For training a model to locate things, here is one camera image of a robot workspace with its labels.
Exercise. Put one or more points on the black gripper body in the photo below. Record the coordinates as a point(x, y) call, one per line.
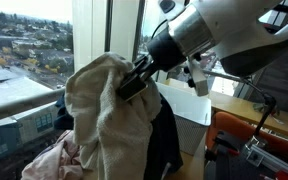
point(164, 52)

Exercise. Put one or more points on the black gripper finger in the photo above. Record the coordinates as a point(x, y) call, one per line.
point(131, 86)

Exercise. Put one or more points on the white terry towel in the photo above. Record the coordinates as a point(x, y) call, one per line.
point(113, 134)

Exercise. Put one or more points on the dark blue garment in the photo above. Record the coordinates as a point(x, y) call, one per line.
point(164, 149)

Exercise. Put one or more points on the pink printed garment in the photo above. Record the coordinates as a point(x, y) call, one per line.
point(60, 161)

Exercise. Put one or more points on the white plastic laundry basket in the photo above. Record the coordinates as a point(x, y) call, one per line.
point(192, 116)

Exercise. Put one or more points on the orange chair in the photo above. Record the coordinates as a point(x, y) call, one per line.
point(233, 125)

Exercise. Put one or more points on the aluminium extrusion rail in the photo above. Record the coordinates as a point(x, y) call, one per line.
point(257, 156)

